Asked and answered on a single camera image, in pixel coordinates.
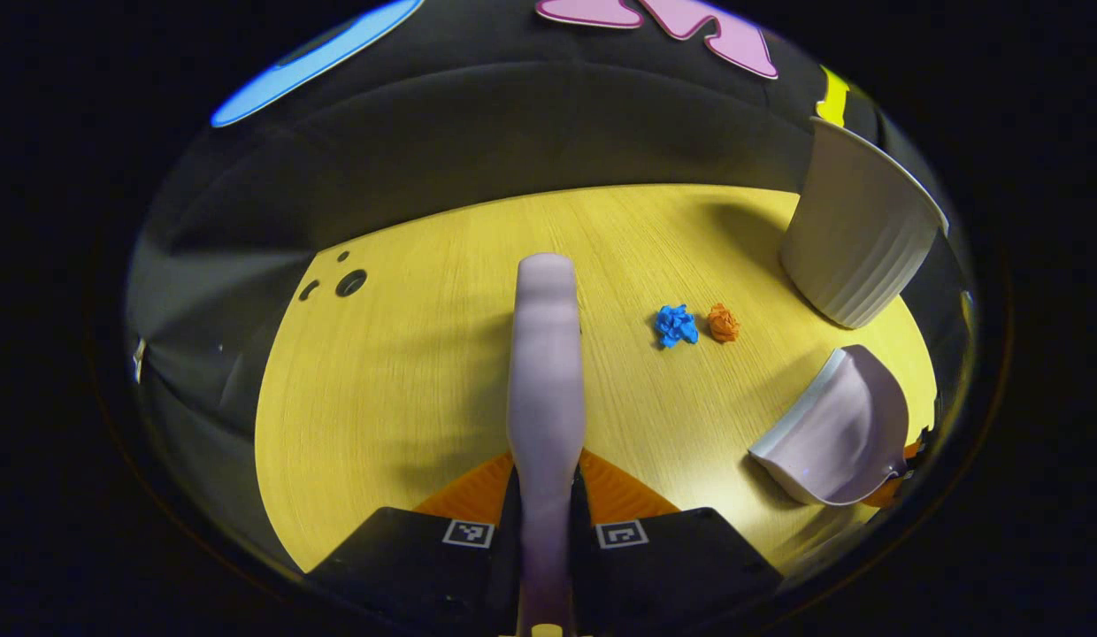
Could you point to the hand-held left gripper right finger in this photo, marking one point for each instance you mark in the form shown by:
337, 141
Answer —
681, 566

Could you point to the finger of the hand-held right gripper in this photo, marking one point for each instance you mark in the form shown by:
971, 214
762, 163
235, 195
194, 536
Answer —
885, 494

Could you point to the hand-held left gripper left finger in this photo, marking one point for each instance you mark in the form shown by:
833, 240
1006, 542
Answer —
407, 566

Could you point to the lilac plastic dustpan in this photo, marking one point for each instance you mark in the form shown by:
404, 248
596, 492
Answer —
845, 433

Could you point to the orange paper trash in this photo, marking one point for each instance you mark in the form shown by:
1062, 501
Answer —
724, 323

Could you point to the lilac small broom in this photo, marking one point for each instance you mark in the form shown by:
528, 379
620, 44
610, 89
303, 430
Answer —
546, 372

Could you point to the blue paper trash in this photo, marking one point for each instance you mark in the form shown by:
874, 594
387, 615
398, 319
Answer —
676, 326

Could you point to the grey ribbed garbage bin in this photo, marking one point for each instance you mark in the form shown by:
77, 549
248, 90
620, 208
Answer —
854, 239

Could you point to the yellow wooden desktop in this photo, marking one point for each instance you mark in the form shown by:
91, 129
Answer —
407, 398

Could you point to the black backdrop cloth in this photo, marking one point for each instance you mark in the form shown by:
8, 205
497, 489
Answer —
513, 133

